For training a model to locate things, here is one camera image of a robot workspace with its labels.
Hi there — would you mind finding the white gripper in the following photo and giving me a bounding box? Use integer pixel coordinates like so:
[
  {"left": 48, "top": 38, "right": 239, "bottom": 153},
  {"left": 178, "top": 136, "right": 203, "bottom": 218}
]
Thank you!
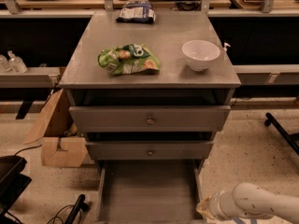
[{"left": 196, "top": 190, "right": 236, "bottom": 221}]

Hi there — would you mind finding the grey bottom drawer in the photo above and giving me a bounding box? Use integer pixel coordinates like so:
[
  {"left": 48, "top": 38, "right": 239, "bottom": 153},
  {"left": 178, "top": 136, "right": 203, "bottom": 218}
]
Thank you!
[{"left": 96, "top": 160, "right": 205, "bottom": 224}]

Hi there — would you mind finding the grey drawer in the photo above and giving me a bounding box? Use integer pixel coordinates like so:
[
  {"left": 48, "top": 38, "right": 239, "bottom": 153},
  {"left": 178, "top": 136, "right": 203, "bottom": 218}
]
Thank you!
[
  {"left": 96, "top": 160, "right": 205, "bottom": 224},
  {"left": 86, "top": 132, "right": 213, "bottom": 161},
  {"left": 68, "top": 89, "right": 232, "bottom": 133}
]

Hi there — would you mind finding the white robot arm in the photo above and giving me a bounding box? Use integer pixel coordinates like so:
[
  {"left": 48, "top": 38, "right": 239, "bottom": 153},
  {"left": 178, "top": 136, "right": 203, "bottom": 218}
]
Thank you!
[{"left": 196, "top": 183, "right": 299, "bottom": 224}]

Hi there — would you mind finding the grey middle drawer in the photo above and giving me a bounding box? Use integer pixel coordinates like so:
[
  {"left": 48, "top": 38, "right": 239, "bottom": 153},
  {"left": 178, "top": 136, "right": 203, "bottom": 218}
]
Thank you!
[{"left": 86, "top": 132, "right": 213, "bottom": 161}]

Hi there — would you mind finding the grey drawer cabinet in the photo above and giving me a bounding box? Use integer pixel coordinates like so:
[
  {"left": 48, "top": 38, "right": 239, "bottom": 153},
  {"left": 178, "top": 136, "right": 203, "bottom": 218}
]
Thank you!
[{"left": 59, "top": 9, "right": 242, "bottom": 173}]

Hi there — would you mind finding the grey top drawer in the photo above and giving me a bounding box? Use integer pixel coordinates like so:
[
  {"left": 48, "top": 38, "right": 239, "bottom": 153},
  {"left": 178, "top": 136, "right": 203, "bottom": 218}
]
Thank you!
[{"left": 68, "top": 89, "right": 232, "bottom": 133}]

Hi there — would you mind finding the blue tape marker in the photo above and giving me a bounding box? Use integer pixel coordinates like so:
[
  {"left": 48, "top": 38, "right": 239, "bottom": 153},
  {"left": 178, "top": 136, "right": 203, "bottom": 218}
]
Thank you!
[{"left": 232, "top": 217, "right": 258, "bottom": 224}]

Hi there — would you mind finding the black chair base leg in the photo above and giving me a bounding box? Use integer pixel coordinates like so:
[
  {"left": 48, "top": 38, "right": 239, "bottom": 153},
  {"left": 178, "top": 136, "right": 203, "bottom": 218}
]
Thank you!
[{"left": 264, "top": 113, "right": 299, "bottom": 155}]

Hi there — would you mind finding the white bowl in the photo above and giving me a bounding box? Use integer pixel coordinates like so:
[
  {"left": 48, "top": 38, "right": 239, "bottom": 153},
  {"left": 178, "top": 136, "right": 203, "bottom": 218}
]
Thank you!
[{"left": 181, "top": 40, "right": 221, "bottom": 71}]

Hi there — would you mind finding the cardboard box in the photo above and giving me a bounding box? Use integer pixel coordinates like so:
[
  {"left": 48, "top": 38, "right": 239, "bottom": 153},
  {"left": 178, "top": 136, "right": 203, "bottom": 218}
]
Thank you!
[{"left": 23, "top": 90, "right": 88, "bottom": 168}]

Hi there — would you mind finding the white pump bottle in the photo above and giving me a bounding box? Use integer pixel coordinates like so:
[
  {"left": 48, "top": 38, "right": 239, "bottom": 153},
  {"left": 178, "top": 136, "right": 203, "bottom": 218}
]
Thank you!
[{"left": 223, "top": 42, "right": 231, "bottom": 60}]

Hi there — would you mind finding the green chip bag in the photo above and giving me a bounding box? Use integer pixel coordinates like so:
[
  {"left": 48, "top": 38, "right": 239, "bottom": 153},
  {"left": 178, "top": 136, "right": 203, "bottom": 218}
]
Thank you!
[{"left": 98, "top": 44, "right": 160, "bottom": 76}]

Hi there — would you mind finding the black tray stack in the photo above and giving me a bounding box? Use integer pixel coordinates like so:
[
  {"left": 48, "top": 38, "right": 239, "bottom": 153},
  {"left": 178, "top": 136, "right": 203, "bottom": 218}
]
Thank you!
[{"left": 0, "top": 156, "right": 32, "bottom": 224}]

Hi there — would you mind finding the blue white snack bag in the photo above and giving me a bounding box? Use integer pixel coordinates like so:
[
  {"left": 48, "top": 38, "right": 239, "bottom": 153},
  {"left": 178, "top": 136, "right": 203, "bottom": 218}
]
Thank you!
[{"left": 116, "top": 1, "right": 156, "bottom": 23}]

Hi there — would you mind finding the clear sanitizer bottle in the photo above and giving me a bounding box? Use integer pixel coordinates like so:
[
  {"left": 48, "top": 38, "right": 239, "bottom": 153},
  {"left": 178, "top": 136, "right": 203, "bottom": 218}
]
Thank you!
[{"left": 7, "top": 50, "right": 27, "bottom": 74}]

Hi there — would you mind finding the black handle with cable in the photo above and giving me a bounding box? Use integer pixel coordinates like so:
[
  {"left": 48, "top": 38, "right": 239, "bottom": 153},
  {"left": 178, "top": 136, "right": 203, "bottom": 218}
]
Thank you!
[{"left": 47, "top": 194, "right": 90, "bottom": 224}]

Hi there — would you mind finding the black floor cable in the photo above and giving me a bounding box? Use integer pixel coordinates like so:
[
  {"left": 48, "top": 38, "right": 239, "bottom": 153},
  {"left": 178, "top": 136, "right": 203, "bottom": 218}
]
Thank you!
[{"left": 13, "top": 144, "right": 43, "bottom": 157}]

